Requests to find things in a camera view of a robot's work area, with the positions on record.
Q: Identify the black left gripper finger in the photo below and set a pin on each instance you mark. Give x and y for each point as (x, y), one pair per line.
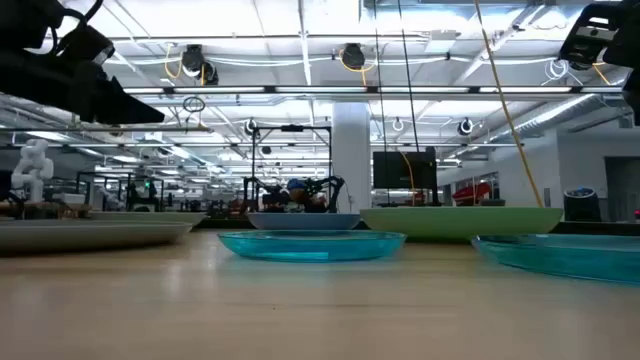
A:
(125, 107)

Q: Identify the pale green plastic plate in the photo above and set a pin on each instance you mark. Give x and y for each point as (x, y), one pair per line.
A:
(150, 217)

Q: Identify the blue plastic plate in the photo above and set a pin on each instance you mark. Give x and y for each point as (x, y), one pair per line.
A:
(302, 221)

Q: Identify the teal transparent plastic plate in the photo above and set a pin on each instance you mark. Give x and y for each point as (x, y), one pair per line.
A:
(310, 247)
(565, 257)

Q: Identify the large green plastic plate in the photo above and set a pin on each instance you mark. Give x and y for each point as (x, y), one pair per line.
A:
(460, 222)

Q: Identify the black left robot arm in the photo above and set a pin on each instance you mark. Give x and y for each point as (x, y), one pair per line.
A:
(20, 20)

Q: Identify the dark background workstation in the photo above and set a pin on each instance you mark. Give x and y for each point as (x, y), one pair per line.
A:
(135, 192)

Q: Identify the large grey plastic plate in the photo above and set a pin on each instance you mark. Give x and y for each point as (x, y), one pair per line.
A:
(75, 236)

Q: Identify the black trash bin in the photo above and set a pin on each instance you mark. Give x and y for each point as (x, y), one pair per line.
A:
(582, 205)

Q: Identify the person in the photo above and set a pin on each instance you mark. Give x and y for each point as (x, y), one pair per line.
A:
(300, 190)

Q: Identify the long light bar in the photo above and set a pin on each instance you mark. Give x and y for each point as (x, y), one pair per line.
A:
(320, 90)

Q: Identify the red object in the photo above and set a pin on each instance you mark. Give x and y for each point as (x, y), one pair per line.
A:
(472, 192)

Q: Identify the black background robot station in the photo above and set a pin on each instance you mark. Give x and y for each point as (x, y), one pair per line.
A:
(325, 189)

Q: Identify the white pillar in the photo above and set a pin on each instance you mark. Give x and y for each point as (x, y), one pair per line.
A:
(351, 150)

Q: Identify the black monitor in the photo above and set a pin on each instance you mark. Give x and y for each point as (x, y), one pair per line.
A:
(405, 170)

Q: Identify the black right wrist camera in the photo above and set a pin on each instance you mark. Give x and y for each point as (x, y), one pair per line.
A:
(587, 35)

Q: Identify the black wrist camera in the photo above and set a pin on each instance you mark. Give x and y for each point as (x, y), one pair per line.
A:
(85, 47)
(587, 35)

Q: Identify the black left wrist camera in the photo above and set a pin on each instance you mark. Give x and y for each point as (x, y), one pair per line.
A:
(85, 47)

